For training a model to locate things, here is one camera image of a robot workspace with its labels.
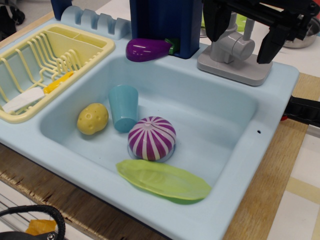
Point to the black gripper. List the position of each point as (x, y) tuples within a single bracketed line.
[(285, 18)]

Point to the grey toy faucet with lever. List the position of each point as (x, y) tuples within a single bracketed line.
[(231, 56)]

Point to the dark blue plastic tower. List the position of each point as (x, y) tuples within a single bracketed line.
[(149, 19)]

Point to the black clamp with red tip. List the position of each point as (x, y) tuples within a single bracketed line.
[(303, 110)]

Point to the purple toy eggplant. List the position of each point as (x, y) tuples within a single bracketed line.
[(145, 49)]

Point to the blue plastic cup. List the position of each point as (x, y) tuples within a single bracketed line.
[(124, 105)]

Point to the light blue toy sink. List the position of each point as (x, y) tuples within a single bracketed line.
[(223, 131)]

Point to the purple white striped toy onion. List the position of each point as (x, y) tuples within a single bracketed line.
[(152, 138)]

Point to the green plastic plate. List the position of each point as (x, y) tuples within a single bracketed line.
[(163, 180)]

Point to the yellow toy potato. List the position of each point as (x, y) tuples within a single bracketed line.
[(92, 119)]

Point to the wooden base board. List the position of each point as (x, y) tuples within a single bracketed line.
[(281, 202)]

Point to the yellow dish drying rack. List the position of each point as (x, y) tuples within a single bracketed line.
[(50, 59)]

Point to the white and yellow toy knife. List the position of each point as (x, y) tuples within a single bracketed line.
[(34, 94)]

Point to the black object top left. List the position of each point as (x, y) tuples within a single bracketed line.
[(10, 17)]

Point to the orange yellow object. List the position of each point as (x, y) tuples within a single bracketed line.
[(40, 226)]

